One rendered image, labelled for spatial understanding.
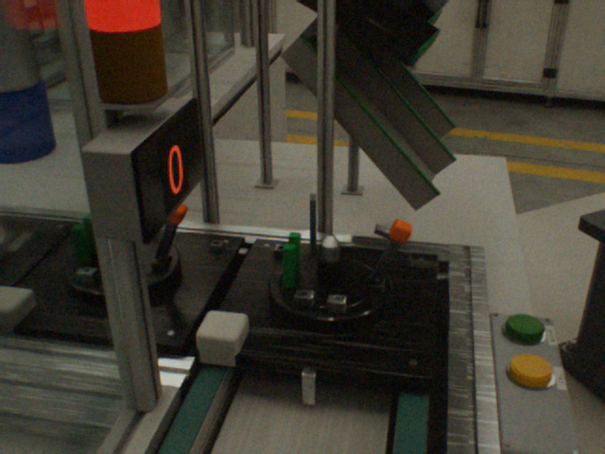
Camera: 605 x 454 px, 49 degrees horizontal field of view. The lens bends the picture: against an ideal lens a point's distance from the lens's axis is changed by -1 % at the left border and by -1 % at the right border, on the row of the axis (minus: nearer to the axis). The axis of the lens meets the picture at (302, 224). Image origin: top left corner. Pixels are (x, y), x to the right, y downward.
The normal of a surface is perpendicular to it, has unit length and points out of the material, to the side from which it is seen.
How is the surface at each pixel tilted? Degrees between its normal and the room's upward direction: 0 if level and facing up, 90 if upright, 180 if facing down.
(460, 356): 0
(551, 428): 0
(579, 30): 90
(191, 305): 0
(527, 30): 90
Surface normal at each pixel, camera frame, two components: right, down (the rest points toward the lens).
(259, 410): 0.00, -0.88
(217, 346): -0.19, 0.46
